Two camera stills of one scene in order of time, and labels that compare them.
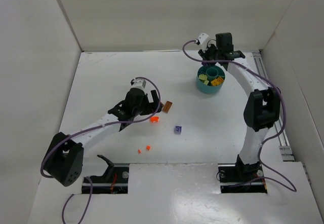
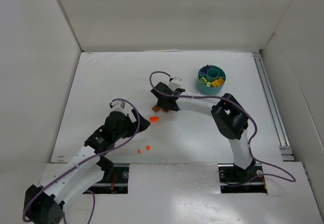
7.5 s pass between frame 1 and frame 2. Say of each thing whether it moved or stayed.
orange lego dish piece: stayed
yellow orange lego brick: stayed
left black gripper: moved
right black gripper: moved
